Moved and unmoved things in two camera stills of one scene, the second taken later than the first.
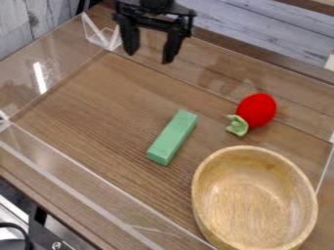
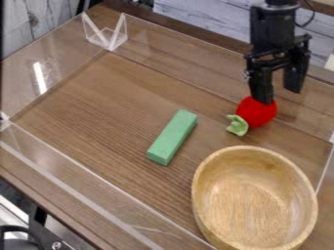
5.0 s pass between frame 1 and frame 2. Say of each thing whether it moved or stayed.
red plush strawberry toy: stayed
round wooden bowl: stayed
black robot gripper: moved
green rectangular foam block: stayed
